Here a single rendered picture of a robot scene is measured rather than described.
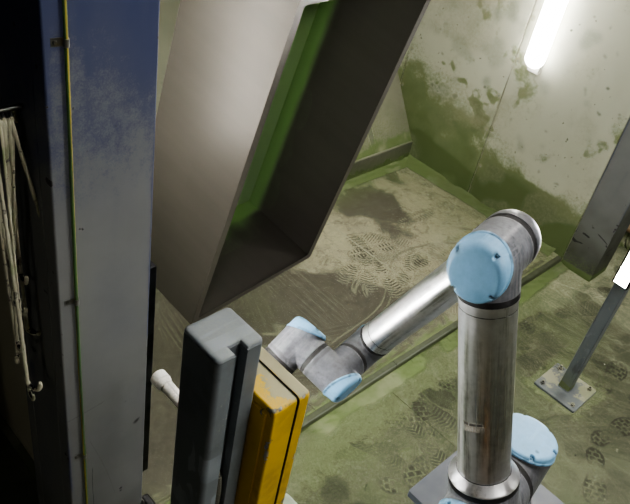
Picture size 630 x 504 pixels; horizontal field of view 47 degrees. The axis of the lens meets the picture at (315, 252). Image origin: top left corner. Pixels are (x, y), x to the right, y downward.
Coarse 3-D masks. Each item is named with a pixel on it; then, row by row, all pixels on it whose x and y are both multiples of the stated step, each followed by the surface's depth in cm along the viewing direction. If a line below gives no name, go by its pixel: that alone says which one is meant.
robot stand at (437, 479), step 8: (440, 464) 188; (448, 464) 189; (432, 472) 186; (440, 472) 186; (424, 480) 184; (432, 480) 184; (440, 480) 184; (416, 488) 181; (424, 488) 182; (432, 488) 182; (440, 488) 182; (544, 488) 188; (408, 496) 181; (416, 496) 179; (424, 496) 180; (432, 496) 180; (440, 496) 181; (536, 496) 185; (544, 496) 186; (552, 496) 186
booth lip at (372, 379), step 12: (552, 264) 377; (528, 276) 364; (456, 324) 326; (432, 336) 317; (444, 336) 321; (420, 348) 310; (396, 360) 301; (408, 360) 306; (384, 372) 295; (360, 384) 287; (372, 384) 292; (348, 396) 282; (324, 408) 275; (312, 420) 270
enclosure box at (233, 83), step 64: (192, 0) 180; (256, 0) 166; (320, 0) 163; (384, 0) 214; (192, 64) 189; (256, 64) 174; (320, 64) 239; (384, 64) 222; (192, 128) 199; (256, 128) 182; (320, 128) 249; (192, 192) 210; (256, 192) 284; (320, 192) 261; (192, 256) 223; (256, 256) 269; (192, 320) 237
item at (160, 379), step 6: (156, 372) 132; (162, 372) 132; (156, 378) 131; (162, 378) 131; (168, 378) 132; (156, 384) 131; (162, 384) 131; (168, 384) 131; (174, 384) 131; (162, 390) 131; (168, 390) 130; (174, 390) 130; (168, 396) 130; (174, 396) 129; (174, 402) 129; (288, 498) 115
